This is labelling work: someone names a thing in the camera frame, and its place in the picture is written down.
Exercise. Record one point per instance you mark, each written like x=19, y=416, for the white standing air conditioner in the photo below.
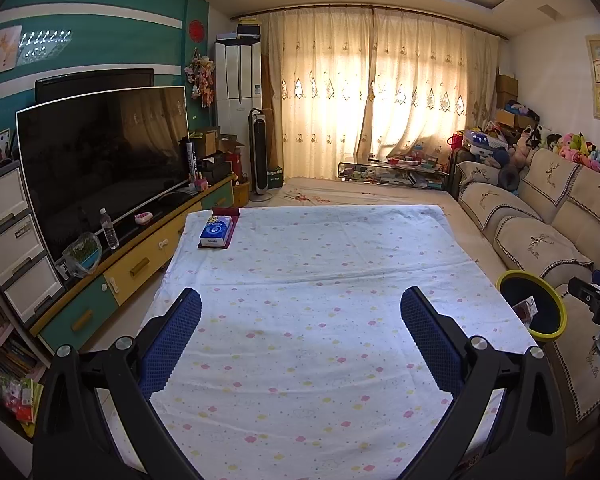
x=237, y=85

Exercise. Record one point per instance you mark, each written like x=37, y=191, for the round red wall ornament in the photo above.
x=196, y=30

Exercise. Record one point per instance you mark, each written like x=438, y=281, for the beige sofa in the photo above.
x=535, y=240

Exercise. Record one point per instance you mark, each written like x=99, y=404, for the hanging flower decoration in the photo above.
x=200, y=77

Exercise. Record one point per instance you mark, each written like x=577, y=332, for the dark red tray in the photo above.
x=232, y=212

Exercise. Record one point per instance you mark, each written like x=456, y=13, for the white dotted tablecloth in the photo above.
x=305, y=310

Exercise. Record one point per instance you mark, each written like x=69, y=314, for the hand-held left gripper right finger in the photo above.
x=430, y=340

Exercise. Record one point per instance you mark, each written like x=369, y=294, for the clear water bottle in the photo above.
x=110, y=232

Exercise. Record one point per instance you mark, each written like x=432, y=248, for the pile of plush toys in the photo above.
x=575, y=150

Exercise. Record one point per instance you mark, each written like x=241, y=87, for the black tower fan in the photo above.
x=258, y=155

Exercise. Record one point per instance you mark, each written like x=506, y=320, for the cream patterned curtains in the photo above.
x=380, y=95

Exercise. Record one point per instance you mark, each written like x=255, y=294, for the red snack bag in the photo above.
x=526, y=310

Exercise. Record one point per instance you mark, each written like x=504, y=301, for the cream floral sheet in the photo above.
x=340, y=195

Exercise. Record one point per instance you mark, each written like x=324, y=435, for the bookshelf with books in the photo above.
x=2, y=355

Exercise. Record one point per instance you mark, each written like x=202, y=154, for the clear plastic bag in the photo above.
x=82, y=255

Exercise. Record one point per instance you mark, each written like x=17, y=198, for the wooden bucket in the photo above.
x=241, y=192

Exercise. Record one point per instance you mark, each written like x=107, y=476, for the white drawer unit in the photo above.
x=15, y=250

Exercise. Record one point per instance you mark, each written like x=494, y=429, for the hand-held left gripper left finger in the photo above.
x=172, y=340

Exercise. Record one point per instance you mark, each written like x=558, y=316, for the boxes on television cabinet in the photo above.
x=215, y=145

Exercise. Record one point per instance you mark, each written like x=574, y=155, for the blue tissue pack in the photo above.
x=216, y=232

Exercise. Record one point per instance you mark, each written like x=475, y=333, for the small pink object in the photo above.
x=143, y=218

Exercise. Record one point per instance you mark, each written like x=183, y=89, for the blue star print bag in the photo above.
x=482, y=141

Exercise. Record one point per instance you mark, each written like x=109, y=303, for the black bin with yellow rim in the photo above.
x=545, y=305

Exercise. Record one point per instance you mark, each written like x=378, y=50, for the dark green box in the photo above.
x=275, y=177

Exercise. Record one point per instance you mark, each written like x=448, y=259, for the large curved television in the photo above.
x=105, y=165

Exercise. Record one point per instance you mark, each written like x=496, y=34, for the yellow and teal television cabinet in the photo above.
x=140, y=265

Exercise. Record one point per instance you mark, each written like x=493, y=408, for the wall poster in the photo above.
x=0, y=52

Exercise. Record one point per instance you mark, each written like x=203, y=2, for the stack of cardboard boxes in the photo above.
x=506, y=90

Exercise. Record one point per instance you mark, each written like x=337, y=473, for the small black television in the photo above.
x=95, y=82

